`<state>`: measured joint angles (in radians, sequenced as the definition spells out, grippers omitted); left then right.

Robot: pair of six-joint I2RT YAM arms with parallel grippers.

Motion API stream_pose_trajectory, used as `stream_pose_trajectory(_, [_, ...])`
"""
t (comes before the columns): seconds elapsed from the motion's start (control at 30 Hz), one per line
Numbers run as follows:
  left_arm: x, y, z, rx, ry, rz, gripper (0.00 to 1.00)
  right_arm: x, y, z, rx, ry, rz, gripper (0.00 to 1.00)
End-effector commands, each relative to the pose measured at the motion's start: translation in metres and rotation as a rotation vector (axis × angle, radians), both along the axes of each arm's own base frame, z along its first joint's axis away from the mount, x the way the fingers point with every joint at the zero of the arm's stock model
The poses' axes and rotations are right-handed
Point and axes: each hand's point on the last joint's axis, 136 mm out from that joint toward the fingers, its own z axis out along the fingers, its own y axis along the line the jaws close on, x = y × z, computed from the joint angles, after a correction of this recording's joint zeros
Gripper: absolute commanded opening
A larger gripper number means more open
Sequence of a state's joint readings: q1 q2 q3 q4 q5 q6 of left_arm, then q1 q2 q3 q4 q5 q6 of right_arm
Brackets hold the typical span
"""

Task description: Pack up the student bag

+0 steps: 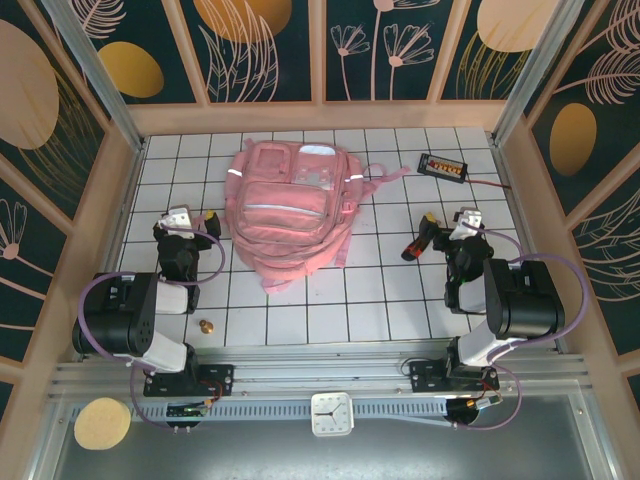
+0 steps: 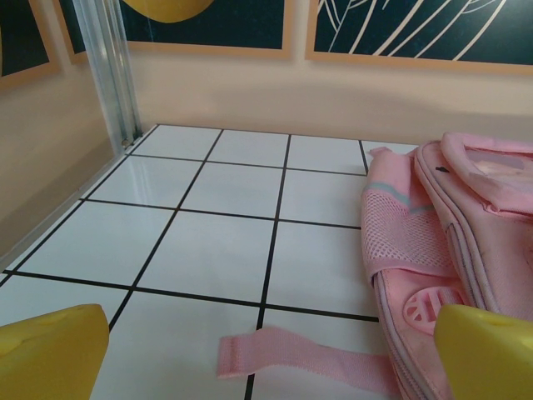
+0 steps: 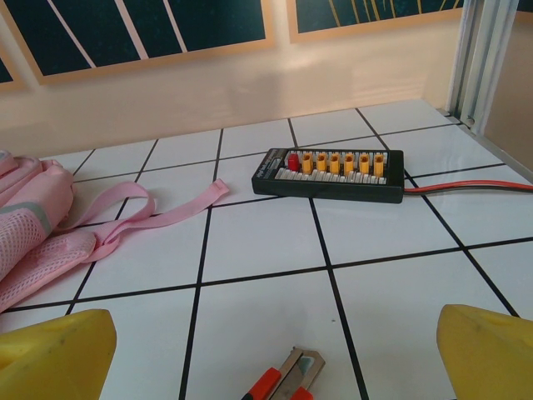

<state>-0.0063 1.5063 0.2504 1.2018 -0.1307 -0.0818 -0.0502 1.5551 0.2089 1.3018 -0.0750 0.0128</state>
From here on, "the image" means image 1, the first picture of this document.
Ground pink backpack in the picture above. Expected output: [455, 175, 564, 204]
[224, 134, 411, 295]

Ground orange utility knife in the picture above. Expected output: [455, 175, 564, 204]
[401, 234, 427, 262]

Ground black charging board yellow connectors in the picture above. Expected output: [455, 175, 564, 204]
[418, 152, 470, 184]

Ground round yellow sponge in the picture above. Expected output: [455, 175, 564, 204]
[73, 397, 132, 451]

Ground white square clock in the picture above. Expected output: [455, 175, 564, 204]
[310, 392, 356, 438]

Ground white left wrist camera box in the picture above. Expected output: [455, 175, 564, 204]
[157, 203, 195, 237]

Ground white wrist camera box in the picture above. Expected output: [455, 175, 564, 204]
[157, 203, 195, 237]
[451, 207, 486, 242]

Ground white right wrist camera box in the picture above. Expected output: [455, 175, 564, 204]
[451, 207, 486, 242]

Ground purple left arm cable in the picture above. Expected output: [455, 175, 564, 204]
[79, 224, 225, 431]

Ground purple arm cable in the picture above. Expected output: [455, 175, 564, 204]
[79, 224, 225, 431]
[452, 224, 592, 432]

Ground red and black wire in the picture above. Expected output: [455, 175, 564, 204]
[464, 177, 512, 191]

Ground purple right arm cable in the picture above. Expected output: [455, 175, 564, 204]
[452, 224, 592, 432]

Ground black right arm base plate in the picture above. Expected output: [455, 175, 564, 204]
[408, 357, 501, 396]

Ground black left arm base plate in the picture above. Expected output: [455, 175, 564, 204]
[143, 363, 236, 399]

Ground dark floral wall panel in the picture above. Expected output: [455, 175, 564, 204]
[438, 0, 556, 102]
[528, 0, 640, 217]
[0, 0, 110, 221]
[74, 0, 210, 106]
[180, 0, 321, 105]
[324, 0, 454, 103]

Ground aluminium corner post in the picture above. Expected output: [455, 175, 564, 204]
[42, 0, 147, 154]
[490, 0, 574, 146]

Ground aluminium rail frame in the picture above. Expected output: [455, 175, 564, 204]
[49, 352, 591, 399]

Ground grey slotted cable duct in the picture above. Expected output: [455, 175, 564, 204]
[69, 399, 451, 427]

